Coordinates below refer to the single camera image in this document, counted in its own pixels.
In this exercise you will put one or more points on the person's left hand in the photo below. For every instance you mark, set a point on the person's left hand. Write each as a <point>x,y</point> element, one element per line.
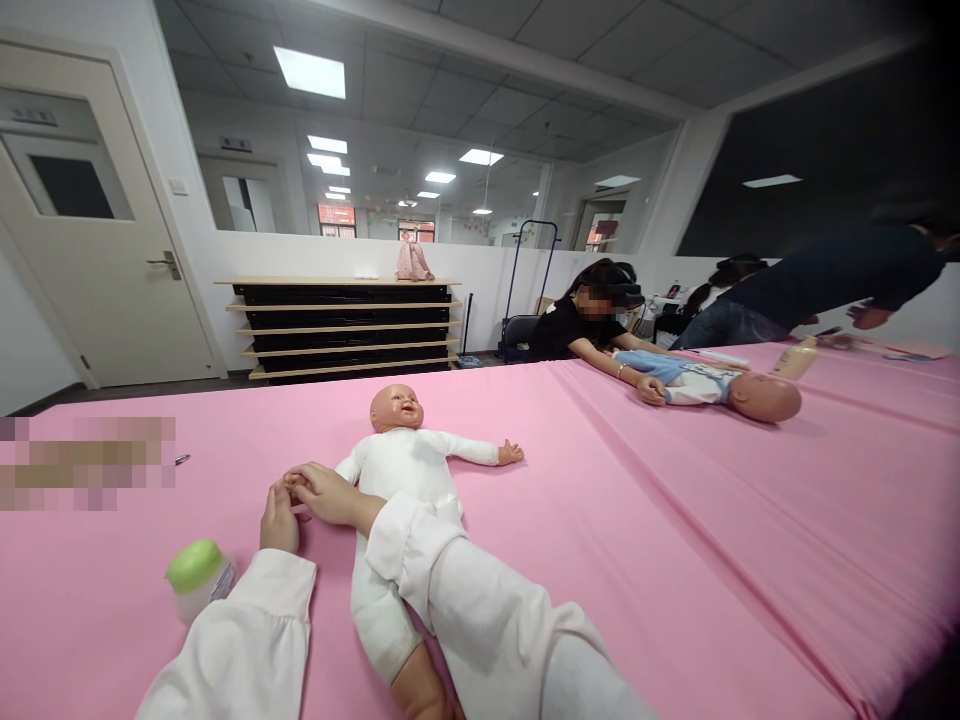
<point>279,525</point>

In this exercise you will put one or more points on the person's right hand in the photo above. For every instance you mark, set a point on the person's right hand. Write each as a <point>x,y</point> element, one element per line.
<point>337,499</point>

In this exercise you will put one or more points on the person's right fingers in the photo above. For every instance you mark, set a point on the person's right fingers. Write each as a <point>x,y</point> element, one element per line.
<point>306,480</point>

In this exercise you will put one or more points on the person's left fingers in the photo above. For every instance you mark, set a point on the person's left fingers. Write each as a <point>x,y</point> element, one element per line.
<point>279,495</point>

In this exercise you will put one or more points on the baby doll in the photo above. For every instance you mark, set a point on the baby doll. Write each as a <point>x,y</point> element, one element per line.
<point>712,384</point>
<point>409,465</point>

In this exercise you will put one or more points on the white bottle with green cap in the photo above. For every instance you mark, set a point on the white bottle with green cap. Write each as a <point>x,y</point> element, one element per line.
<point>196,574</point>

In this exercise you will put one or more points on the wooden shelf with black trays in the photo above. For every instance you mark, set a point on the wooden shelf with black trays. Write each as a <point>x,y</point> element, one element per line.
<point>349,330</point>

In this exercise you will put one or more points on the pink doll clothes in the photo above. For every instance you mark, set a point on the pink doll clothes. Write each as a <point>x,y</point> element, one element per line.
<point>414,259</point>

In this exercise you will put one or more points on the white door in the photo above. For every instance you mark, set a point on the white door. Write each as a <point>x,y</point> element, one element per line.
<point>82,240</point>

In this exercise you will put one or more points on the large interior glass window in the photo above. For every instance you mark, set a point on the large interior glass window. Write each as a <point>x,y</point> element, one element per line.
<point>420,127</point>

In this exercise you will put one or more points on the pink table cloth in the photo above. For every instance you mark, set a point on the pink table cloth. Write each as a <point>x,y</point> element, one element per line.
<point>675,540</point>

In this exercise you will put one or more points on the baby doll in blue clothes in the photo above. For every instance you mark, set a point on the baby doll in blue clothes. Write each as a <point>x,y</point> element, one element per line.
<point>712,384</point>

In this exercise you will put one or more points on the beige lotion bottle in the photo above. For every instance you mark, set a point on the beige lotion bottle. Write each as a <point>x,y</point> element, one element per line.
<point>796,360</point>

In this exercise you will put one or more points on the dark wall window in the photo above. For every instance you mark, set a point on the dark wall window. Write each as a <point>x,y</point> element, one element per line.
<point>817,157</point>

